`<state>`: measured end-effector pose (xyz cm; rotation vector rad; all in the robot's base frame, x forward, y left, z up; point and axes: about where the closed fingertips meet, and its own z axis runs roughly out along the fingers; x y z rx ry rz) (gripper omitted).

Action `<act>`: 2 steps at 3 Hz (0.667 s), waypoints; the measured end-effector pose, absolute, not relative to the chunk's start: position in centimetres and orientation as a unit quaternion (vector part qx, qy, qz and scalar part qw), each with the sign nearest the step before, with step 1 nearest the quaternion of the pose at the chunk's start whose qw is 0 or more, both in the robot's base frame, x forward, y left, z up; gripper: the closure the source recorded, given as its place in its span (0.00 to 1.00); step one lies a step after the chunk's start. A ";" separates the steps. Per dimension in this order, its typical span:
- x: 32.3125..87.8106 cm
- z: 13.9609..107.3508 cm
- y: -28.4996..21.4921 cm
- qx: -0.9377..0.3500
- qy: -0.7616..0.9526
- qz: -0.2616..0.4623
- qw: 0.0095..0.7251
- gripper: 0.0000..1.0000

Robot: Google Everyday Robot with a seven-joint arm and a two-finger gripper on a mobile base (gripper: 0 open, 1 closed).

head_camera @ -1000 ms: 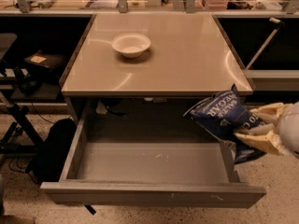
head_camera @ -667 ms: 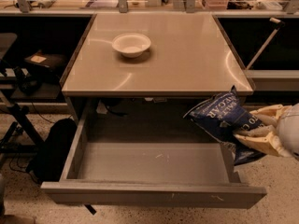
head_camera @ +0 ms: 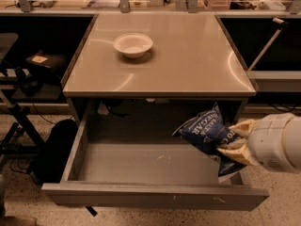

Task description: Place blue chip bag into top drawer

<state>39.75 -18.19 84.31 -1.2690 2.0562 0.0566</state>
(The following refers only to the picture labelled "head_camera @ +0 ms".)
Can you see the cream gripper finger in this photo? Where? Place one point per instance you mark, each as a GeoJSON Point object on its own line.
{"type": "Point", "coordinates": [238, 151]}
{"type": "Point", "coordinates": [244, 128]}

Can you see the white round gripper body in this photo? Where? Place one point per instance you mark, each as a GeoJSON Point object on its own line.
{"type": "Point", "coordinates": [272, 141]}

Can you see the blue chip bag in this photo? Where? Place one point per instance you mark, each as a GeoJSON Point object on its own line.
{"type": "Point", "coordinates": [207, 132]}

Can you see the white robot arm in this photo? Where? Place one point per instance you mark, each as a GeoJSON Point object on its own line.
{"type": "Point", "coordinates": [292, 142]}

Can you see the grey open drawer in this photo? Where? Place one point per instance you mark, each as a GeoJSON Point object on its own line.
{"type": "Point", "coordinates": [130, 157]}

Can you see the grey cabinet table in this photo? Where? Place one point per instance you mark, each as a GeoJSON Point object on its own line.
{"type": "Point", "coordinates": [191, 59]}

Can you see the white stick with black tip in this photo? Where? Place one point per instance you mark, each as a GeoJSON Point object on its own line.
{"type": "Point", "coordinates": [281, 24]}

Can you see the white bowl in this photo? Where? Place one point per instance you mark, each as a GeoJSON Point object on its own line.
{"type": "Point", "coordinates": [133, 45]}

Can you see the black backpack on floor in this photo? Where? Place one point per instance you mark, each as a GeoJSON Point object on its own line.
{"type": "Point", "coordinates": [50, 162]}

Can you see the black box with label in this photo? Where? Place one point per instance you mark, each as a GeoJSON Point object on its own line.
{"type": "Point", "coordinates": [42, 62]}

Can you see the black stand frame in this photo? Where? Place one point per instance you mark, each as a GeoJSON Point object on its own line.
{"type": "Point", "coordinates": [22, 125]}

